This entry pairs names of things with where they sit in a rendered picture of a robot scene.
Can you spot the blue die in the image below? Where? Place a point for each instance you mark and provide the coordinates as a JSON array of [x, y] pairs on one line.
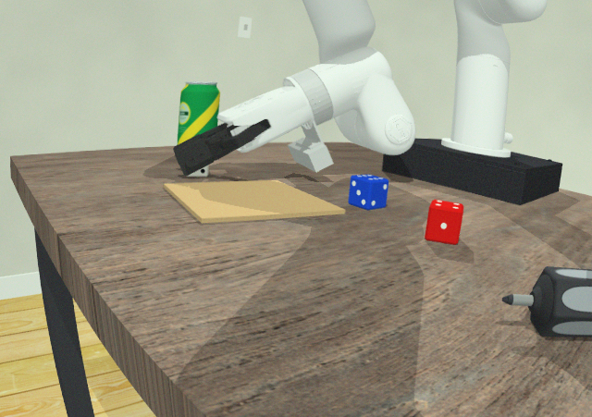
[[368, 192]]

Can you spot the black and grey screwdriver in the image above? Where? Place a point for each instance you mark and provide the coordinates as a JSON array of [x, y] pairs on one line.
[[560, 302]]

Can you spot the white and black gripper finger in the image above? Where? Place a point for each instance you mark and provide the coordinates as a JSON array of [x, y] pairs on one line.
[[204, 135], [199, 154]]

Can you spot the white die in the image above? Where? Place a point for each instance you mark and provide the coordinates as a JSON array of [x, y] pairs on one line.
[[203, 172]]

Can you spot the beige square mat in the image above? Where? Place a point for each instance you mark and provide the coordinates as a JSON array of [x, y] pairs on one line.
[[212, 202]]

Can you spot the red die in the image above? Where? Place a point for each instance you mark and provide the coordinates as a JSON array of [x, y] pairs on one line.
[[444, 222]]

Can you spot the green soda can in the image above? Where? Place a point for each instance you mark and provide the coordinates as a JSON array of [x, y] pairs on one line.
[[198, 109]]

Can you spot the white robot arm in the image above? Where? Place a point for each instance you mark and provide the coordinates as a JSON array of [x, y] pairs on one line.
[[357, 88]]

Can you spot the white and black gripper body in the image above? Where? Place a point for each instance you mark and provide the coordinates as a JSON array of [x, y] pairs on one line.
[[285, 108]]

